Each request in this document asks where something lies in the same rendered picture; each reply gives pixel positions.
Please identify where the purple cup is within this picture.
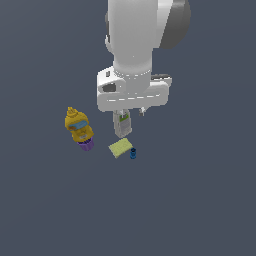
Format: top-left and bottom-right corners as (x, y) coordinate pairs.
(76, 137), (95, 152)

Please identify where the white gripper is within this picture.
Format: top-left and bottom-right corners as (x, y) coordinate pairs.
(96, 66), (173, 117)

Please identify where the white bottle with green label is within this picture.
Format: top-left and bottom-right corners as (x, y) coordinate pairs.
(112, 109), (133, 138)

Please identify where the yellow-green sponge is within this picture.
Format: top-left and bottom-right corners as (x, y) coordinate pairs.
(107, 137), (133, 159)

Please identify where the yellow mustard bottle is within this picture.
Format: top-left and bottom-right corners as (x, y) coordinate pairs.
(64, 106), (95, 144)

